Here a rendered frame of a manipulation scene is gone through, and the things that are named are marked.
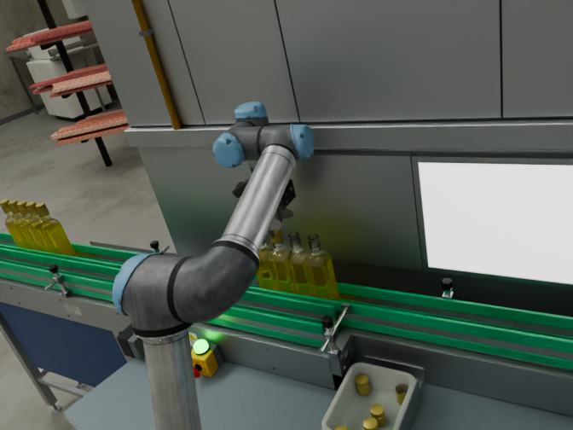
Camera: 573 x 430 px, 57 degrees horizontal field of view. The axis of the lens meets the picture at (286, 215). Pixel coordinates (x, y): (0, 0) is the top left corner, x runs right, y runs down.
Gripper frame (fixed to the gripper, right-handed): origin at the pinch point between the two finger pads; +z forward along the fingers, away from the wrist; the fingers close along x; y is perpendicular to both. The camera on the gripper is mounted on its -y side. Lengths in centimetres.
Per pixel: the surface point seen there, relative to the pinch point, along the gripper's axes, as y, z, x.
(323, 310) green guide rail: 14.2, 20.3, -6.2
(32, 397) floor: -173, 116, -14
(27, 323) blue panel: -129, 52, -15
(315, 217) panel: 6.4, 3.1, 12.0
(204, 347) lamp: -20.6, 30.8, -20.0
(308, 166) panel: 7.4, -13.2, 12.0
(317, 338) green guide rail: 15.2, 23.7, -13.3
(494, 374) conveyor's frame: 57, 31, -5
